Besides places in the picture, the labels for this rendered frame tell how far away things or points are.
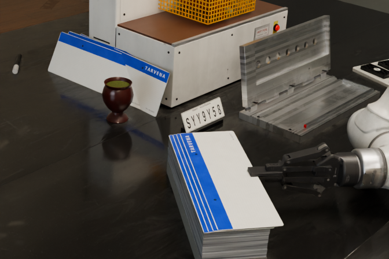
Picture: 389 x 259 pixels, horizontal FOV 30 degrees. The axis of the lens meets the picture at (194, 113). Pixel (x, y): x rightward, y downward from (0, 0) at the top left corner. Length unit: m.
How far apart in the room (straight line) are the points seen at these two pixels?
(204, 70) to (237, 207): 0.76
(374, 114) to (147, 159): 0.55
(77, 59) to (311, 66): 0.71
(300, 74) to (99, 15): 0.62
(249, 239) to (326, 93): 0.91
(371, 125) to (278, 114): 0.38
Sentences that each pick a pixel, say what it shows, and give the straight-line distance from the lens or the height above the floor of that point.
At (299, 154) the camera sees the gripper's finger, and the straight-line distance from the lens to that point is 1.57.
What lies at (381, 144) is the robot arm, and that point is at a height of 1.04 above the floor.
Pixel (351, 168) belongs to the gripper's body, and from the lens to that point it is 1.60.
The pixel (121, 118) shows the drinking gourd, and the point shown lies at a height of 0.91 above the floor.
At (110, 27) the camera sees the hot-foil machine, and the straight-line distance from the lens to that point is 2.15.
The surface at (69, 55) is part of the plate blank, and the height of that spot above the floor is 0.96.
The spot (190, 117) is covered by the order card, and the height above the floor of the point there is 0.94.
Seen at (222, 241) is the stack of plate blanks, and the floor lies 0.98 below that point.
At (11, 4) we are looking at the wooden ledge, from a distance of 2.98.
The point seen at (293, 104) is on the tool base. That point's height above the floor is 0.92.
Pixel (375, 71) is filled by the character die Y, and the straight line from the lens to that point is 2.46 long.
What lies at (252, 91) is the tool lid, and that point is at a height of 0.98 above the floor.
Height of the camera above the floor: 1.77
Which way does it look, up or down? 25 degrees down
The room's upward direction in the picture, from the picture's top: 4 degrees clockwise
